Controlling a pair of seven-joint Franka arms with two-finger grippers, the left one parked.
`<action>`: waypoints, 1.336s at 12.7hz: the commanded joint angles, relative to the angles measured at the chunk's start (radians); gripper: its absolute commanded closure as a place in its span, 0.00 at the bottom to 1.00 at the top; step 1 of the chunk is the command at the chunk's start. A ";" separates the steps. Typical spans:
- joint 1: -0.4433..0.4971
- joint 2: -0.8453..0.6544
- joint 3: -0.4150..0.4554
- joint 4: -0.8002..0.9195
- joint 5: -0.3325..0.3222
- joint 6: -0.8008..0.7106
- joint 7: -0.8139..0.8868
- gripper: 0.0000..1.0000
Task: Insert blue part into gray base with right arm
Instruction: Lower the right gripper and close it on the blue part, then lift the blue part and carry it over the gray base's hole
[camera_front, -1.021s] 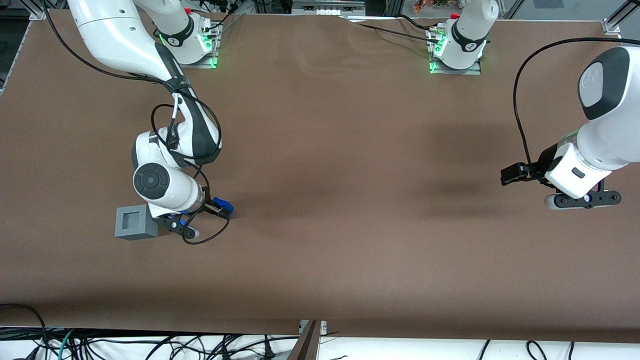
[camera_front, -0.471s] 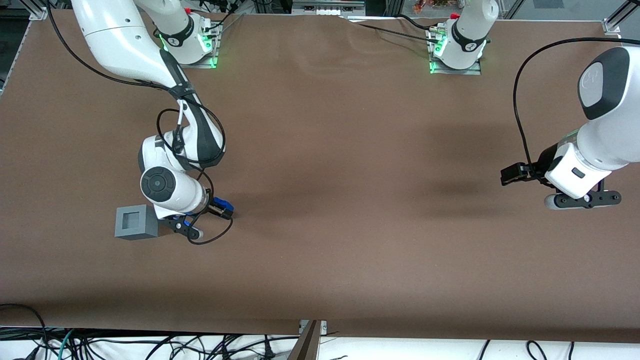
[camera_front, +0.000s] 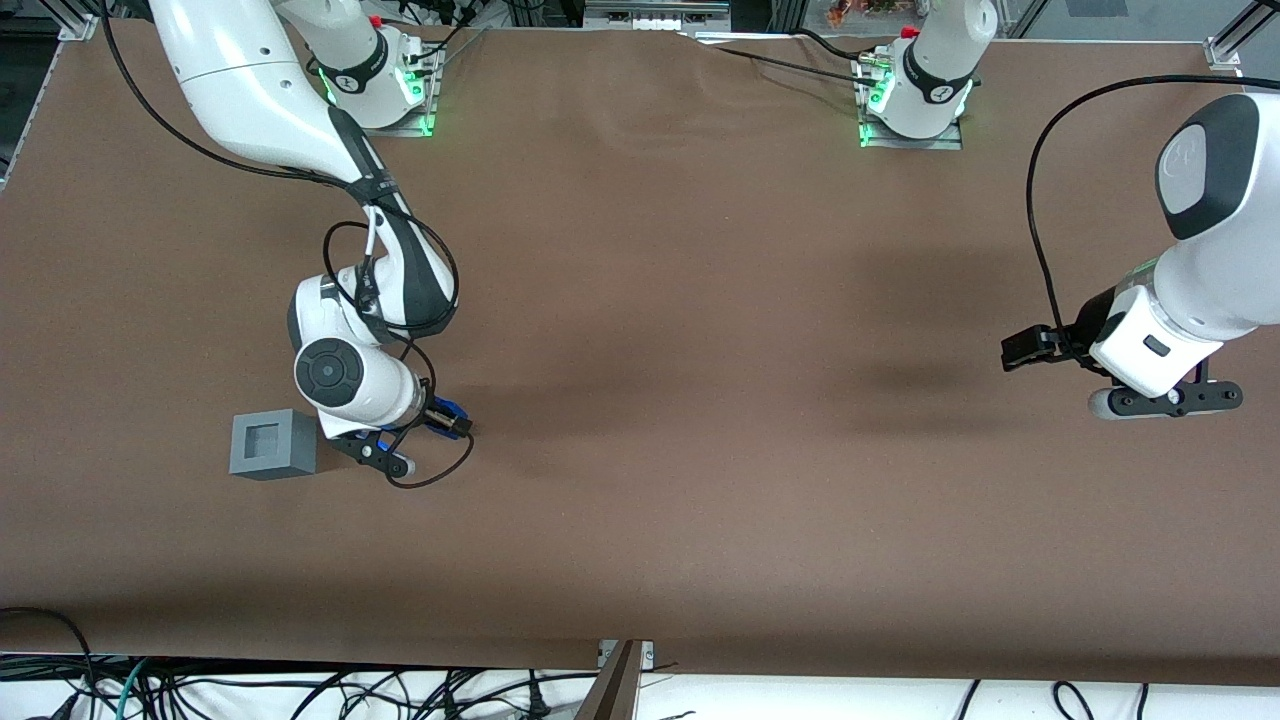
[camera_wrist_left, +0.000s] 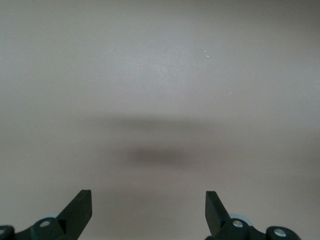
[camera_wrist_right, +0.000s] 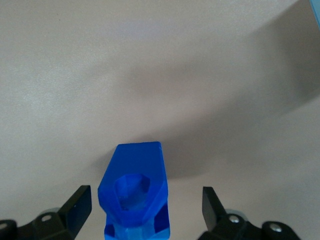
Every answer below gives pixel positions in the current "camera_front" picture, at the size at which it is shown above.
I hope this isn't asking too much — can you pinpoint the gray cube base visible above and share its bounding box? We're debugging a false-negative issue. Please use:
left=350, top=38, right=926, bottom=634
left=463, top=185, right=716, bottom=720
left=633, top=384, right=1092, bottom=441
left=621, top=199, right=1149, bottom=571
left=229, top=408, right=321, bottom=482

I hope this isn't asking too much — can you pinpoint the brown table cover sheet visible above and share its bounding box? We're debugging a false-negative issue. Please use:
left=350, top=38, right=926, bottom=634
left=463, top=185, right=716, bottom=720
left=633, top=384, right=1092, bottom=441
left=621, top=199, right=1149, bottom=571
left=0, top=18, right=1280, bottom=687

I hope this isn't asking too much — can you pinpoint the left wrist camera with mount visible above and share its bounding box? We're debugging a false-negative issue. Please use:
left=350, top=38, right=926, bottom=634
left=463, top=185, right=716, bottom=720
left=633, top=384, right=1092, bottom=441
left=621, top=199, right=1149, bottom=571
left=1088, top=380, right=1244, bottom=421

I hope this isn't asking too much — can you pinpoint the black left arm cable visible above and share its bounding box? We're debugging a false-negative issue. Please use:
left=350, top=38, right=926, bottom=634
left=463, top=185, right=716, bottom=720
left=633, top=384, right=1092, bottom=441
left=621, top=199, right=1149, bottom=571
left=1025, top=75, right=1280, bottom=351

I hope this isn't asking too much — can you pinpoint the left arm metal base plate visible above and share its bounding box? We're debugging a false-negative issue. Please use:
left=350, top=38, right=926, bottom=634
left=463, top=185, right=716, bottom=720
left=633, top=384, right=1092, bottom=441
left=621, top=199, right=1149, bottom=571
left=857, top=55, right=965, bottom=151

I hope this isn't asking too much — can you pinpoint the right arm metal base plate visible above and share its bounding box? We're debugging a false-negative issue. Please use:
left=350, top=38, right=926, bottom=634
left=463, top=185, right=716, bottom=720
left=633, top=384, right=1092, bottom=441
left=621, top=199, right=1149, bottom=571
left=370, top=42, right=442, bottom=138

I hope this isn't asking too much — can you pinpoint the aluminium profile post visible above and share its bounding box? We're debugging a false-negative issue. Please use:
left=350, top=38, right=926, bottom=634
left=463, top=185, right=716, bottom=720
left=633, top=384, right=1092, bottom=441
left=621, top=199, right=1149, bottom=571
left=575, top=640, right=646, bottom=720

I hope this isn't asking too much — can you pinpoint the teal floor cable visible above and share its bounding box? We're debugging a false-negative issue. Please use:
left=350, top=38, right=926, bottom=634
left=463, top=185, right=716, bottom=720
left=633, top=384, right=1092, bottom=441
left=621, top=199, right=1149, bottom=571
left=113, top=657, right=153, bottom=720

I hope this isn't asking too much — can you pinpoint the aluminium frame bar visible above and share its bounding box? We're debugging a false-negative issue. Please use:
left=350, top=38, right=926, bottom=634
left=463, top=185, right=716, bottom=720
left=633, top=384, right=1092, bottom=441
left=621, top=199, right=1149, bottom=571
left=1215, top=0, right=1280, bottom=57

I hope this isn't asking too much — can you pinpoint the black looped floor cable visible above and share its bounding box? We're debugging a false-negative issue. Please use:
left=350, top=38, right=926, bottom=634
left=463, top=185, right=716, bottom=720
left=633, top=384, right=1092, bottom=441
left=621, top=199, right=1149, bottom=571
left=0, top=606, right=97, bottom=720

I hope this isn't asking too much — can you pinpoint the black base power cable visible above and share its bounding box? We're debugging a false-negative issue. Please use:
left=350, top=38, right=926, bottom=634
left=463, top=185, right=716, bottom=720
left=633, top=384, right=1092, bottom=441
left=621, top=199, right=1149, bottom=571
left=793, top=28, right=883, bottom=65
left=405, top=0, right=491, bottom=67
left=712, top=45, right=883, bottom=89

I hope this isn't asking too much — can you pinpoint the white device on frame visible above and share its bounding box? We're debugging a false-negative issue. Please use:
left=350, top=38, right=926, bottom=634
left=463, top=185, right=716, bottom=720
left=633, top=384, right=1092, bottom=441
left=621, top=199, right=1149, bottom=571
left=585, top=0, right=731, bottom=32

